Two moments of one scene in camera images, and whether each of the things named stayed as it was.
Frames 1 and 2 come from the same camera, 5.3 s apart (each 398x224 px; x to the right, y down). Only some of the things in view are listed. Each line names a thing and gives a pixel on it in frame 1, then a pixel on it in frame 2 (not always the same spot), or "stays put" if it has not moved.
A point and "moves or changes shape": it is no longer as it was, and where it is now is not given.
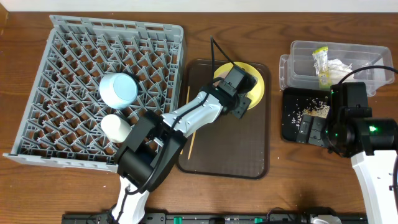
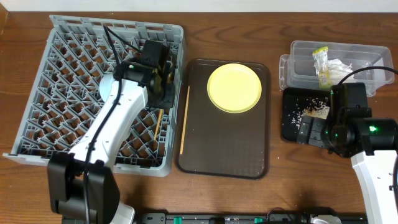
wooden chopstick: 192,144 moves or changes shape
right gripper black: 313,137 stays put
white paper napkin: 337,71 stays put
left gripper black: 243,106 -> 168,90
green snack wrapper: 321,61 stays put
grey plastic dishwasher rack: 62,119 stays put
